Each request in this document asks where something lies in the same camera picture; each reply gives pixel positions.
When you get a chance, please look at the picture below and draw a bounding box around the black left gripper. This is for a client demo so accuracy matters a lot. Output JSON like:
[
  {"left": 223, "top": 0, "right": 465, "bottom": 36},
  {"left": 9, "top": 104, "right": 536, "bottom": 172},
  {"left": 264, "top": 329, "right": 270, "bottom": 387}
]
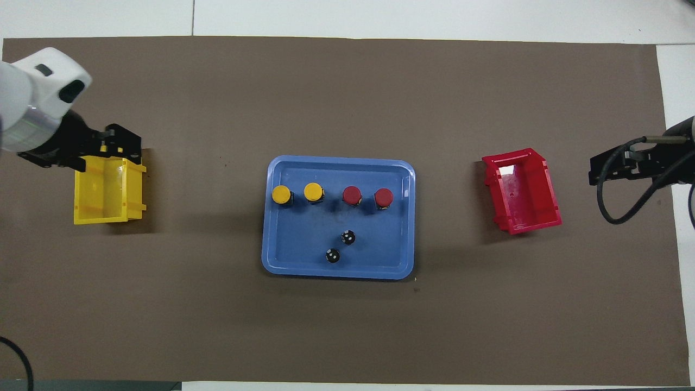
[{"left": 18, "top": 110, "right": 143, "bottom": 172}]

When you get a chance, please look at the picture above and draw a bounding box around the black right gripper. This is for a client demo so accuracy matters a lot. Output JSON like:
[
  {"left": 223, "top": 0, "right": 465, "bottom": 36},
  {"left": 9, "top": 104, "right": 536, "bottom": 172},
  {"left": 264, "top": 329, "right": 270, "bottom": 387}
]
[{"left": 589, "top": 141, "right": 695, "bottom": 186}]

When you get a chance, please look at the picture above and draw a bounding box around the blue plastic tray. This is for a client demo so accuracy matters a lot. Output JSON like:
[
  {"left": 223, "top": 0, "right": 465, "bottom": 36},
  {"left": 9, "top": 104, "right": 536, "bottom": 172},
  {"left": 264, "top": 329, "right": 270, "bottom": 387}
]
[{"left": 261, "top": 155, "right": 416, "bottom": 281}]

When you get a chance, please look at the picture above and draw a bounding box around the yellow plastic bin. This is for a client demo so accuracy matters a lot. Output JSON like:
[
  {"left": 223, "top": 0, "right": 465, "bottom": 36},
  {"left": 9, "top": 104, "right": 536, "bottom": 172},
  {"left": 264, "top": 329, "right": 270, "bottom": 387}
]
[{"left": 74, "top": 154, "right": 148, "bottom": 225}]

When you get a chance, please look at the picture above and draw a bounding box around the red plastic bin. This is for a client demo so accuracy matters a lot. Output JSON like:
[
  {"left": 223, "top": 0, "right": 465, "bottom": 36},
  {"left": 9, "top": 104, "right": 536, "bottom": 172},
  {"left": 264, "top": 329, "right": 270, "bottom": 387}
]
[{"left": 481, "top": 148, "right": 563, "bottom": 236}]

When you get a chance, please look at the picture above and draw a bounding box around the brown paper mat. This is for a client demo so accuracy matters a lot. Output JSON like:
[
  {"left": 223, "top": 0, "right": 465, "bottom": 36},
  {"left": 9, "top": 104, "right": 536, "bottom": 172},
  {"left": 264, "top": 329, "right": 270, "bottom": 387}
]
[{"left": 0, "top": 36, "right": 690, "bottom": 386}]

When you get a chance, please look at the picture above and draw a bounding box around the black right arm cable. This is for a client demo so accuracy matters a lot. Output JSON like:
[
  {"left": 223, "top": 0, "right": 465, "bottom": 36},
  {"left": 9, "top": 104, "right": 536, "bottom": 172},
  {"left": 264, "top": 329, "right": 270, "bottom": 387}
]
[{"left": 596, "top": 136, "right": 695, "bottom": 225}]

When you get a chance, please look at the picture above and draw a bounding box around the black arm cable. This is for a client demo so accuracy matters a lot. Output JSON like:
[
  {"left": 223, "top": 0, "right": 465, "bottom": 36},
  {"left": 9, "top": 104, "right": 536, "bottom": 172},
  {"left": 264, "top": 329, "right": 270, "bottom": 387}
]
[
  {"left": 0, "top": 336, "right": 34, "bottom": 391},
  {"left": 596, "top": 136, "right": 695, "bottom": 225}
]

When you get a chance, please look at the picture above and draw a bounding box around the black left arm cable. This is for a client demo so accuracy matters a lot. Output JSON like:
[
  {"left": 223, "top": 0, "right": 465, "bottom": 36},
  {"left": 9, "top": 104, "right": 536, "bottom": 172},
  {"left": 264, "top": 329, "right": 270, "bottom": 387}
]
[{"left": 0, "top": 336, "right": 34, "bottom": 391}]

